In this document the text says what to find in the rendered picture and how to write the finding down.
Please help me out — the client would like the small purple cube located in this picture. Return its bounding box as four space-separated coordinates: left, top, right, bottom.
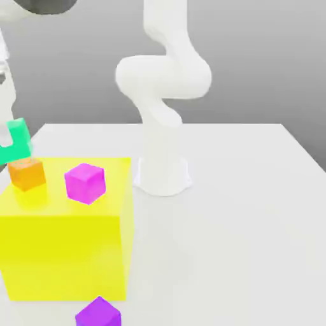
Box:
74 295 122 326

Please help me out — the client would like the small orange cube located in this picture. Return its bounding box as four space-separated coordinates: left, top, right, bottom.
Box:
6 157 47 192

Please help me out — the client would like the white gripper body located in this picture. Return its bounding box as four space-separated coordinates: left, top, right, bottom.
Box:
0 80 17 129

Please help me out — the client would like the large yellow box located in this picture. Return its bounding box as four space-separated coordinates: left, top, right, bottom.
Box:
0 157 132 302

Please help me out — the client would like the small magenta cube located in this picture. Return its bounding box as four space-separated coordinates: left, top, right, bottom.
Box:
64 162 106 206

